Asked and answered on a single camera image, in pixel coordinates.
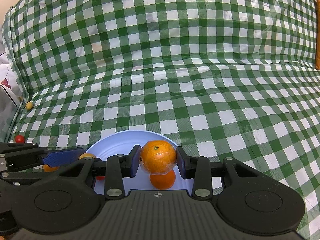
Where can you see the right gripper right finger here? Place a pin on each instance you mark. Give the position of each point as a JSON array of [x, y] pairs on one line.
[[198, 169]]

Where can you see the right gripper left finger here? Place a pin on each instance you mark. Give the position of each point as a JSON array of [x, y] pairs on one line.
[[120, 166]]

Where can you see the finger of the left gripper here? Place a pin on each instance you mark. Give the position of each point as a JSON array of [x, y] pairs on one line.
[[55, 158]]

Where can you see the light blue plate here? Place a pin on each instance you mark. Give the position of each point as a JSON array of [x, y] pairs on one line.
[[122, 143]]

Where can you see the red tomato upper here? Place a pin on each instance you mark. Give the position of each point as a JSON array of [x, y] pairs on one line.
[[19, 139]]

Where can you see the orange behind finger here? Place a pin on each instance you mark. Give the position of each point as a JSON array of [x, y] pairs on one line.
[[163, 181]]

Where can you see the small yellow fruit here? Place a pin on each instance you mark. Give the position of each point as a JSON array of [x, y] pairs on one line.
[[29, 105]]

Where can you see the white patterned fabric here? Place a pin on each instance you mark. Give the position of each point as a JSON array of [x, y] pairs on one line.
[[10, 97]]

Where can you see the green white checkered cloth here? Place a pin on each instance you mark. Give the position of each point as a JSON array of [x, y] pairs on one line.
[[221, 78]]

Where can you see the orange cushion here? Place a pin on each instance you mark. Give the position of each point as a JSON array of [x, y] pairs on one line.
[[317, 59]]

